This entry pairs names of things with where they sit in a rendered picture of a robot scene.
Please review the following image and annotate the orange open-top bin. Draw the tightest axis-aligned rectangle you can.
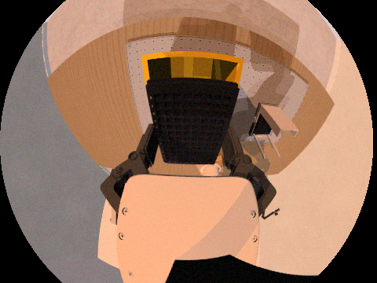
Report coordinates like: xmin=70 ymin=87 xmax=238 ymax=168
xmin=141 ymin=51 xmax=244 ymax=87

